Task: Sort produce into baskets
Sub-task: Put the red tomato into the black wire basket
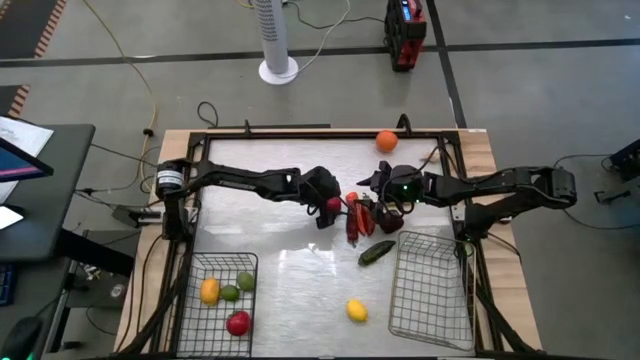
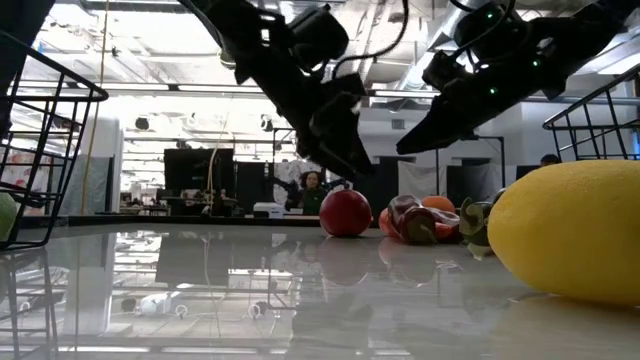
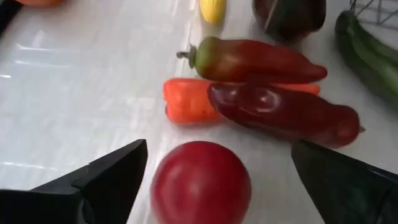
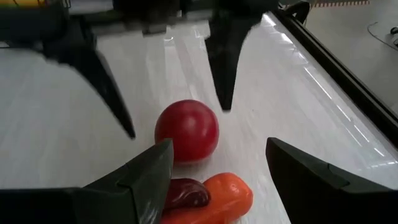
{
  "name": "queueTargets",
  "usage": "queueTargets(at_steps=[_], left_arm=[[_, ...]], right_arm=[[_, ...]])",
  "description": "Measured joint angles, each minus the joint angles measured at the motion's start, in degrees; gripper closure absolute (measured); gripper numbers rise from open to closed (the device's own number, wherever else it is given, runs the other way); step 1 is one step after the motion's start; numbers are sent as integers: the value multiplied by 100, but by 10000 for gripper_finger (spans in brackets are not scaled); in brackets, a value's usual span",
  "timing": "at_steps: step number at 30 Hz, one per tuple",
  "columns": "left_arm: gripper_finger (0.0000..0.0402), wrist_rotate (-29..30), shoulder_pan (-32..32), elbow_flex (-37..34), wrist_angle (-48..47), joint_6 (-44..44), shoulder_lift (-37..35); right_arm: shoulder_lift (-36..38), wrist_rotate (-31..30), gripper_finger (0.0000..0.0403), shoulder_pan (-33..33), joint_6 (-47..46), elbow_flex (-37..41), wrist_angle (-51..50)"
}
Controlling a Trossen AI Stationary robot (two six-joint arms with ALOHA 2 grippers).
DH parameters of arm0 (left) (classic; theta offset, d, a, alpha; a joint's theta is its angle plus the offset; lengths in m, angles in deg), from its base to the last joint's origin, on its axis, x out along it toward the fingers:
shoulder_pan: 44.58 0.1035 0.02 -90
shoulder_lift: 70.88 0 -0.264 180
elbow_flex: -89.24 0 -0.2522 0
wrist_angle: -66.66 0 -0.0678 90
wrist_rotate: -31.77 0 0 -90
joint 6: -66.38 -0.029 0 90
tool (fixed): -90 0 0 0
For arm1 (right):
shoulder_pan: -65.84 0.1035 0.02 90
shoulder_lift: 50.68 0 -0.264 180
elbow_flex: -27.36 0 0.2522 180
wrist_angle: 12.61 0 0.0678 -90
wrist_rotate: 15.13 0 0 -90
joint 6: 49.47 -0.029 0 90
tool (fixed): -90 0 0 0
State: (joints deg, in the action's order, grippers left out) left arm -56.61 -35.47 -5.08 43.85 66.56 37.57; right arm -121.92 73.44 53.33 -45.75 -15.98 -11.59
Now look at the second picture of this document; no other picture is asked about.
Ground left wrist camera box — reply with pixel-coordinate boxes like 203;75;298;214
288;3;351;65

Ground white patterned cloth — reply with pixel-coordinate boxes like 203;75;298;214
273;159;324;211

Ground black monitor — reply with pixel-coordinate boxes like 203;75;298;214
163;148;235;192

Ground black wire basket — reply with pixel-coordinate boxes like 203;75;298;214
0;29;110;251
542;63;640;162

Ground black display screen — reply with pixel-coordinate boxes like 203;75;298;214
515;164;544;181

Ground round orange fruit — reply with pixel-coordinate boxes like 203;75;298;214
421;195;457;214

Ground white red-patterned banner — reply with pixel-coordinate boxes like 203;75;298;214
0;149;54;217

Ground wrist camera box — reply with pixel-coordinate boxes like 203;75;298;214
288;3;351;65
452;0;531;51

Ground yellow lemon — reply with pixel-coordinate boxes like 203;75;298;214
487;159;640;307

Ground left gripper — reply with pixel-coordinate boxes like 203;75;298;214
234;27;376;177

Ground round red apple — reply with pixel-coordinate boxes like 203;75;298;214
318;188;374;238

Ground grey fabric partition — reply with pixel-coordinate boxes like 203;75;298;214
62;155;115;216

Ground green lime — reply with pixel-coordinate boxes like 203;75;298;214
0;192;19;242

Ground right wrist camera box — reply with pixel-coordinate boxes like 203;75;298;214
452;0;531;51

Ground white hanging sheet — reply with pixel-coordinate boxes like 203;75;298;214
397;160;449;201

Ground orange carrot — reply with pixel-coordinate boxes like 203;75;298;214
378;207;459;242

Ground green bell pepper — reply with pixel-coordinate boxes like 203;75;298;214
458;196;496;247

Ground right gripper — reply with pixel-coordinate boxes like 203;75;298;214
397;47;569;155

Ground spiral silver ventilation duct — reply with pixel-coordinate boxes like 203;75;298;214
397;0;466;94

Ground black table edge frame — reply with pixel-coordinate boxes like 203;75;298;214
19;213;501;230

